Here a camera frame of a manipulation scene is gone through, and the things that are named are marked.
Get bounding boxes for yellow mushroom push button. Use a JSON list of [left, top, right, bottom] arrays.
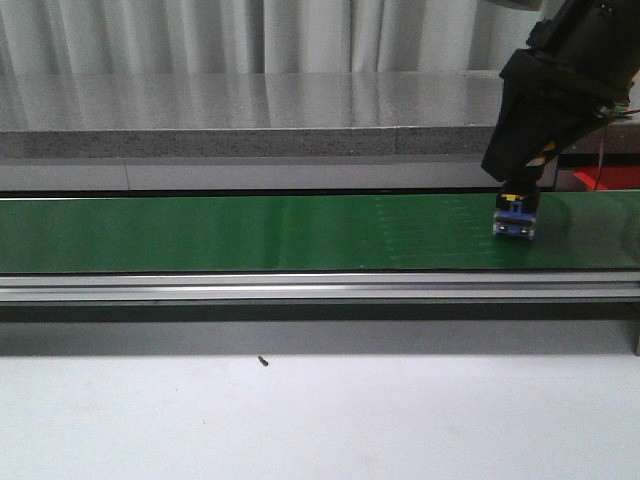
[[491, 140, 559, 243]]

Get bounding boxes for red plastic tray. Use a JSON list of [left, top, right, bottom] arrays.
[[573, 166, 640, 191]]

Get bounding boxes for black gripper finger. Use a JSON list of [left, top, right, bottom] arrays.
[[549, 107, 608, 155], [481, 80, 584, 182]]

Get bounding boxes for aluminium conveyor frame rail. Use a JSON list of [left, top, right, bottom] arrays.
[[1, 270, 639, 303]]

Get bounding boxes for red black wire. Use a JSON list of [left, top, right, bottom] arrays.
[[593, 104, 640, 192]]

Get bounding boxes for green conveyor belt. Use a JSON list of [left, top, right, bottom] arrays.
[[1, 191, 639, 274]]

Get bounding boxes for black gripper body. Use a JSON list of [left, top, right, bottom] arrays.
[[500, 1, 639, 115]]

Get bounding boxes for grey stone counter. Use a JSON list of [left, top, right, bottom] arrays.
[[0, 69, 640, 160]]

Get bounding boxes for grey pleated curtain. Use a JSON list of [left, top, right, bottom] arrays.
[[1, 0, 559, 75]]

